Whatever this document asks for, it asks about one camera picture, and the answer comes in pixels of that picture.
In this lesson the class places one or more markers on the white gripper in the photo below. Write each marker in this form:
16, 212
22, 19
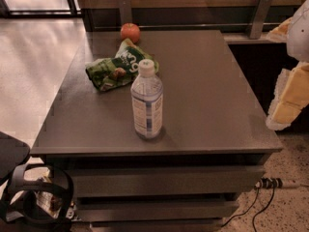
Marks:
299, 33

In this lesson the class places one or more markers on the clear plastic water bottle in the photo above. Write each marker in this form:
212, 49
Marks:
147, 100

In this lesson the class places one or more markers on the red apple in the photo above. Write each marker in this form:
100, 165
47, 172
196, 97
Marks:
130, 31

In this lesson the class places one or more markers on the dark grey drawer cabinet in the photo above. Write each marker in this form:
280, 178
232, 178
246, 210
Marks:
176, 165

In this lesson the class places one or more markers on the white power strip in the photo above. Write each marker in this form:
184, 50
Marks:
277, 183

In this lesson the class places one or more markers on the green snack bag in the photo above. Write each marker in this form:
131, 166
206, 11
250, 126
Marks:
110, 73

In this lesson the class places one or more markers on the black office chair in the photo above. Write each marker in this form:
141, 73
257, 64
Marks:
35, 197

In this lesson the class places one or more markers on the right metal wall bracket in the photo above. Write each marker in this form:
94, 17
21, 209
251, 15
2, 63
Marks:
255, 27

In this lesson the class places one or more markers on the metal wall bracket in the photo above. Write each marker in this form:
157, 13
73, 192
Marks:
125, 11
255, 27

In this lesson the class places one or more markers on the left metal wall bracket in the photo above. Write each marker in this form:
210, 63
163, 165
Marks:
125, 11

